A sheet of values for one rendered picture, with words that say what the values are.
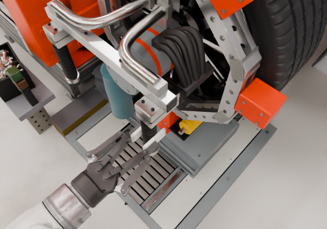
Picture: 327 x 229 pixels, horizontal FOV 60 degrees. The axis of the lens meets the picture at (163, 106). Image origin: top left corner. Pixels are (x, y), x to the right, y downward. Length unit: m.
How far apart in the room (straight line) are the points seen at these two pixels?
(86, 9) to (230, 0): 0.80
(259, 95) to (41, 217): 0.53
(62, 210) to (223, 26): 0.48
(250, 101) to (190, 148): 0.69
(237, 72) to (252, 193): 0.99
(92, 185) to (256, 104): 0.41
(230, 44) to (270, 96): 0.17
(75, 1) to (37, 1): 0.17
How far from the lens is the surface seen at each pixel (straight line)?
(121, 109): 1.06
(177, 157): 1.40
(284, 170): 1.66
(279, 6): 0.65
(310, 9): 0.76
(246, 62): 0.64
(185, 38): 0.57
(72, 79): 0.90
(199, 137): 1.37
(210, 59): 0.87
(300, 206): 1.62
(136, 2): 0.71
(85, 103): 1.63
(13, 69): 1.15
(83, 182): 0.62
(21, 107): 1.31
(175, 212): 1.39
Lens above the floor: 1.43
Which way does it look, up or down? 57 degrees down
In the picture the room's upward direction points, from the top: straight up
